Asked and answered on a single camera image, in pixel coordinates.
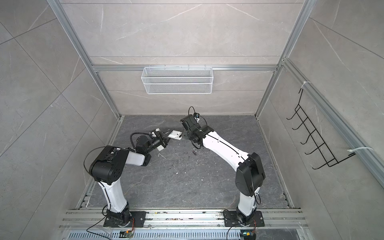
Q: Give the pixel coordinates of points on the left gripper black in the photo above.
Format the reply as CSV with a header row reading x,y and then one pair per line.
x,y
161,138

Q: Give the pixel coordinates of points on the white remote control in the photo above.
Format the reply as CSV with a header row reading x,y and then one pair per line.
x,y
177,135

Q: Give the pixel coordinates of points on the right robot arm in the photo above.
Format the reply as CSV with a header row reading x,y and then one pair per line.
x,y
249,169

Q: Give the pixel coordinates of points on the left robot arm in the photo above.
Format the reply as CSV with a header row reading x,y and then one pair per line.
x,y
108,167

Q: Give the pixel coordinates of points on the left green circuit board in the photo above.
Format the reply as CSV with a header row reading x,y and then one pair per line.
x,y
126,234

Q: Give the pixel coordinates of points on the green circuit board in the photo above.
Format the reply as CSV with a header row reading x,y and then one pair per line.
x,y
126,234
248,235

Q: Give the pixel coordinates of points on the right green circuit board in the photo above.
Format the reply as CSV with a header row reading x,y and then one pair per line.
x,y
248,235

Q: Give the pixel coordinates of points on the white wire mesh basket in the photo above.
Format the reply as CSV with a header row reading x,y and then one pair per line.
x,y
178,80

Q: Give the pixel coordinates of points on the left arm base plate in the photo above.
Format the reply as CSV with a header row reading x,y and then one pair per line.
x,y
125,219

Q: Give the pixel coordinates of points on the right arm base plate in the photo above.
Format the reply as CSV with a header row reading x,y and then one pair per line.
x,y
237,219

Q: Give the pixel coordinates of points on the aluminium mounting rail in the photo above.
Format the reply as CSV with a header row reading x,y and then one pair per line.
x,y
190,219

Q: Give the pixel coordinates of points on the black wire hook rack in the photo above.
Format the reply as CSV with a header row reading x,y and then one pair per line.
x,y
315,136

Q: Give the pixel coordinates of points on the white cable tie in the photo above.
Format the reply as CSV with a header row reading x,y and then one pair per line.
x,y
360,148

